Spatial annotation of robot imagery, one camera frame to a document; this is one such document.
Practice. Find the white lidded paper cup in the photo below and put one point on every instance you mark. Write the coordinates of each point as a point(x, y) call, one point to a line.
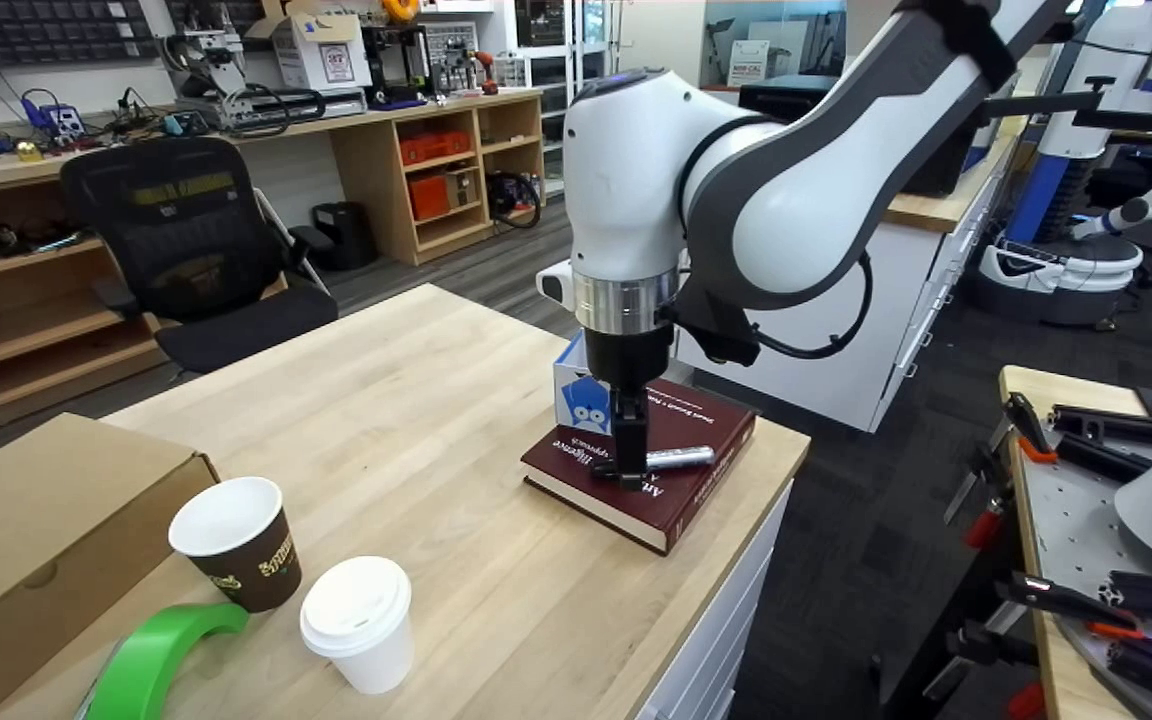
point(363, 627)

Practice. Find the wide orange storage bin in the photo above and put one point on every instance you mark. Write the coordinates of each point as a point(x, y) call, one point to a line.
point(434, 144)

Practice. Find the maroon hardcover book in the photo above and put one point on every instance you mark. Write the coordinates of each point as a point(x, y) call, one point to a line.
point(664, 504)

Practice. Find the blue electronic gadget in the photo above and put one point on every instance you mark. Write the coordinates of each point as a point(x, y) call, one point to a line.
point(54, 120)

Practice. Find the wooden cubby shelf unit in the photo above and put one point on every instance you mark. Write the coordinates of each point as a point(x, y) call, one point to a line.
point(378, 185)

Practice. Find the wooden side table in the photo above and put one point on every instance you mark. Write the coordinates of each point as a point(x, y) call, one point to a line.
point(1070, 533)

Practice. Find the white blue cardboard box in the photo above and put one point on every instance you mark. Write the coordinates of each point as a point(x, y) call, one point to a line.
point(579, 395)

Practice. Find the brown paper cup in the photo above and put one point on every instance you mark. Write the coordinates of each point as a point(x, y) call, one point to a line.
point(250, 562)

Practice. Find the small orange storage bin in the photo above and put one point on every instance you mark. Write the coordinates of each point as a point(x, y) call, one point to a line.
point(429, 199)

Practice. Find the silver black Sharpie marker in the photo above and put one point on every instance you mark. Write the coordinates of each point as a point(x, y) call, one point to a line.
point(682, 456)

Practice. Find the green tape roll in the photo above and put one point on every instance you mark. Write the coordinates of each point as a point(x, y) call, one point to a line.
point(150, 663)

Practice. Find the white box device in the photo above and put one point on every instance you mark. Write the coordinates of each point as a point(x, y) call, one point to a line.
point(323, 52)

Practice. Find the black pegboard tool rack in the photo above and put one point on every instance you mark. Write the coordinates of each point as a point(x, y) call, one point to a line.
point(42, 30)

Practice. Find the black 3D printer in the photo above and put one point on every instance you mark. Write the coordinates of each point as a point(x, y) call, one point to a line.
point(396, 67)

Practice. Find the black mesh office chair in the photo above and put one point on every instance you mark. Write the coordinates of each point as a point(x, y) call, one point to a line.
point(180, 240)

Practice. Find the white table drawer cabinet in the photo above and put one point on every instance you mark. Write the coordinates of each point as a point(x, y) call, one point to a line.
point(723, 613)

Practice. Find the long black hand tool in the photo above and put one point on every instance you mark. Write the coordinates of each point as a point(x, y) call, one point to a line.
point(1070, 598)

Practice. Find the black orange clamp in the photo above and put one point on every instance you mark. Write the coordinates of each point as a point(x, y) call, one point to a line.
point(1031, 424)

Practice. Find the brown cardboard box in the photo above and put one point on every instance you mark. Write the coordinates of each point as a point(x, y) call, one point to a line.
point(28, 533)

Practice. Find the white counter with wooden top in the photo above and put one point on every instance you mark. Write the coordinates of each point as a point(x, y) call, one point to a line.
point(899, 322)

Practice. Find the blue white mobile robot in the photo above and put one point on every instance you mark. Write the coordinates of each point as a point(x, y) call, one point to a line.
point(1070, 254)

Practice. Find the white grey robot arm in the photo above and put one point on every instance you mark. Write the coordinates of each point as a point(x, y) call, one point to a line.
point(790, 185)

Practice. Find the long wooden workbench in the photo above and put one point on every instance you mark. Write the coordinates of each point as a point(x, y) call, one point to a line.
point(17, 332)

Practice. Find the black bag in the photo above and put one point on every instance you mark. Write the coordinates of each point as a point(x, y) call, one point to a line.
point(340, 233)

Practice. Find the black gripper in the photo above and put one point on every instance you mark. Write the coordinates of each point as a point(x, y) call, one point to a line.
point(631, 358)

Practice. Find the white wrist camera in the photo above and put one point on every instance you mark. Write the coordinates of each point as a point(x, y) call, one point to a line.
point(555, 283)

